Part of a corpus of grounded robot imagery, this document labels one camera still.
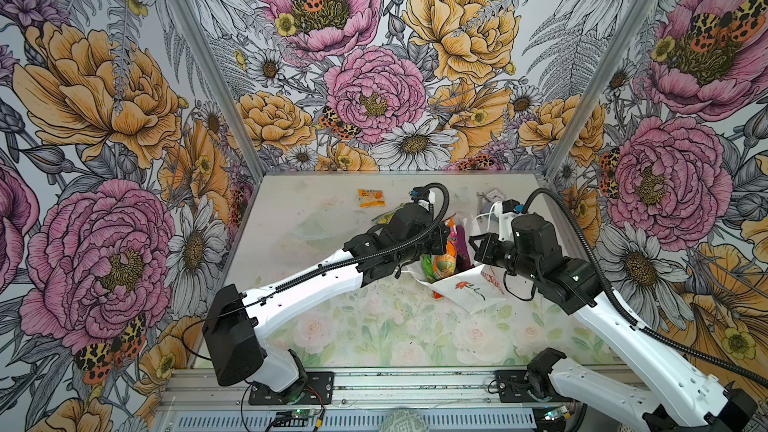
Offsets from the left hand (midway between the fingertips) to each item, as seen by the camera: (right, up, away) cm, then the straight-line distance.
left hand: (447, 239), depth 73 cm
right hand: (+5, -2, -1) cm, 6 cm away
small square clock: (+25, +11, +40) cm, 49 cm away
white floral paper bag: (+8, -13, +3) cm, 15 cm away
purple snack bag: (+4, -4, +2) cm, 6 cm away
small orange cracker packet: (-22, +10, +39) cm, 46 cm away
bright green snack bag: (-4, -8, +7) cm, 11 cm away
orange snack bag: (-1, -5, -4) cm, 7 cm away
